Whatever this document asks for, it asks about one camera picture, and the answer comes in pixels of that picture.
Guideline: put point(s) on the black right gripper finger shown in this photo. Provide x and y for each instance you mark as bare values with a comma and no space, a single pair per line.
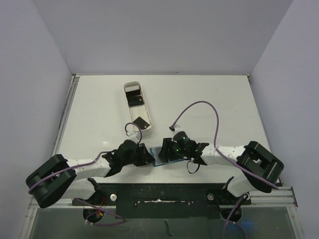
166,144
164,157

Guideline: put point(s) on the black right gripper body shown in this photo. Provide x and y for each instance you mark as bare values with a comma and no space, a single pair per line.
168,150

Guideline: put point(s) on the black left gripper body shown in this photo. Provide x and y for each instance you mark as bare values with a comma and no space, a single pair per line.
136,158

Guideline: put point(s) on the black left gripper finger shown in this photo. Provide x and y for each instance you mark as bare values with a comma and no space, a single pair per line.
145,152
146,161

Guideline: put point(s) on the black credit card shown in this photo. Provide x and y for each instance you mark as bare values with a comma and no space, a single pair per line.
141,123
134,98

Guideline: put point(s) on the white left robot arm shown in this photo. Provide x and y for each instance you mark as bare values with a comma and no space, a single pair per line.
59,177

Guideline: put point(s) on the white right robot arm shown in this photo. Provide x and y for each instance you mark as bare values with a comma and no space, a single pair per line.
260,169

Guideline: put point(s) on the white card tray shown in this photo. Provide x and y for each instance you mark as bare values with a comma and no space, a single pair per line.
139,111

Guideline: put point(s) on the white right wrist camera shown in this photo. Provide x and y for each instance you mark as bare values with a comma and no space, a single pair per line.
174,128

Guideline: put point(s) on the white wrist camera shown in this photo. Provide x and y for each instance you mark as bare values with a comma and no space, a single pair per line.
174,128
134,134

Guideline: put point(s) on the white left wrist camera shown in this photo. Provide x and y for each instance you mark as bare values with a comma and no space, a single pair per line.
134,134

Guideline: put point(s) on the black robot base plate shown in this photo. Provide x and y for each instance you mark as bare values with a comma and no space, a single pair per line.
165,201

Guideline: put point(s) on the aluminium frame rail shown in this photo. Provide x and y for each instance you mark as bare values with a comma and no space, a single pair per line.
284,197

